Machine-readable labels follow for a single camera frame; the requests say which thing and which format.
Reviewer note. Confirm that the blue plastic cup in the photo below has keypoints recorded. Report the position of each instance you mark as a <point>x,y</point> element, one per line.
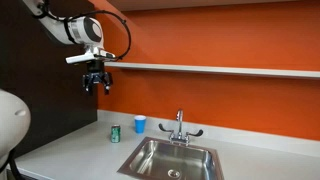
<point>140,125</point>

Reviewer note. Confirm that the white wall shelf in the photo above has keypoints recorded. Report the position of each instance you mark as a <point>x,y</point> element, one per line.
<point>216,69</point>

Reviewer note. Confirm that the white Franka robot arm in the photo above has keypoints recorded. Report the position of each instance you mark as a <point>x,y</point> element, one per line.
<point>83,30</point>

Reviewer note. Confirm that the round sink drain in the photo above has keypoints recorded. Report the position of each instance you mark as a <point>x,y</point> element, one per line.
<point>174,173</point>

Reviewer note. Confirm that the dark wood cabinet panel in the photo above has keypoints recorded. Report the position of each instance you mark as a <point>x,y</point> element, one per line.
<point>40,83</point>

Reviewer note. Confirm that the green soda can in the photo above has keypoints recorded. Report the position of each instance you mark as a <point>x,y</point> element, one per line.
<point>115,135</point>

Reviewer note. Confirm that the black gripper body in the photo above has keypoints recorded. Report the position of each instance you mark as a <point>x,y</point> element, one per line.
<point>96,75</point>

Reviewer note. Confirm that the stainless steel sink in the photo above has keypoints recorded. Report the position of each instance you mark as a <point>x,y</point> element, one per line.
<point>156,156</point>

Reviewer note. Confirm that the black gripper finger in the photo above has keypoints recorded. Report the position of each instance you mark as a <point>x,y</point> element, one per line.
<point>88,87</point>
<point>107,83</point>

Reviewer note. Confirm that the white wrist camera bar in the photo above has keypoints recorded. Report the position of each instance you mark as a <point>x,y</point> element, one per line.
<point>83,58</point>

